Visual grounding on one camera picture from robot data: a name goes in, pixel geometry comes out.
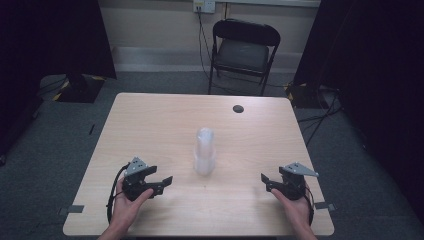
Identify grey tape strip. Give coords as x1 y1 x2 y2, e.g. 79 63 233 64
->
59 204 85 216
313 201 337 212

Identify white wall socket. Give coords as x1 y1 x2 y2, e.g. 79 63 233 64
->
192 0 217 15

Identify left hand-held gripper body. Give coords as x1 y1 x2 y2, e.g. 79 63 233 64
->
121 156 158 202

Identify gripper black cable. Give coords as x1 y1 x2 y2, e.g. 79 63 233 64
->
302 185 316 226
106 162 131 224

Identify person's right hand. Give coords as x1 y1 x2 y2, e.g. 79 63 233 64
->
270 187 313 232

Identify black curtain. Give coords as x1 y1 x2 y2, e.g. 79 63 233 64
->
292 0 424 225
0 0 118 158

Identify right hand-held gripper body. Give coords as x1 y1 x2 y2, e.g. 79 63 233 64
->
278 161 320 202

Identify black folding chair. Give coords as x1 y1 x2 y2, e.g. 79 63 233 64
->
207 18 282 97

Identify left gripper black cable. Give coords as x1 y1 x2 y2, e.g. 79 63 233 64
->
106 162 131 224

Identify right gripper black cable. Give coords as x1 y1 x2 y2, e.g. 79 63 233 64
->
302 185 316 226

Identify person's left hand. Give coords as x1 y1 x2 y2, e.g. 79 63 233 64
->
110 178 155 232

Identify black stand base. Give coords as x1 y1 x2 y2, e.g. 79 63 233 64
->
285 81 322 110
52 73 106 104

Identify stack of clear plastic cups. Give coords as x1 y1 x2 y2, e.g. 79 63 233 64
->
193 126 217 177

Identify black floor cables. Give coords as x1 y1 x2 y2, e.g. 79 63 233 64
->
295 87 344 147

